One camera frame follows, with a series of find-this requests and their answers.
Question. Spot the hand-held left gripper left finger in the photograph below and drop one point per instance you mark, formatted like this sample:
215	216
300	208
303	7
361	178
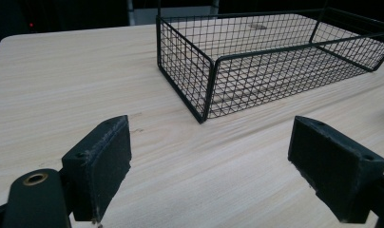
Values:
98	164

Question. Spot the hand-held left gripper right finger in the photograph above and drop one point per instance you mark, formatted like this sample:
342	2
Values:
336	164

